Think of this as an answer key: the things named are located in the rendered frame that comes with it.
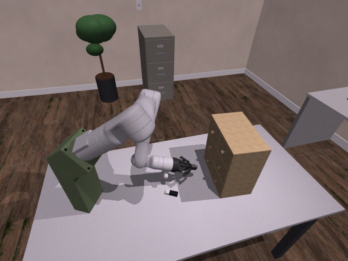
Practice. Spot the brown wooden chest of drawers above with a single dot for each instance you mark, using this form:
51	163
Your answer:
250	153

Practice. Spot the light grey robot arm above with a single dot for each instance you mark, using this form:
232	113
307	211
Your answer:
136	122

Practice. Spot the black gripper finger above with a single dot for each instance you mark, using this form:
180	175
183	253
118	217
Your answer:
188	169
185	161

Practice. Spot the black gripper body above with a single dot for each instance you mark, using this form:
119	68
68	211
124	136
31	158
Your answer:
177	165

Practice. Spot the brown wooden drawer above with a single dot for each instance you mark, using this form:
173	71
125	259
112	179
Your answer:
222	170
209	160
217	180
225	152
211	147
215	132

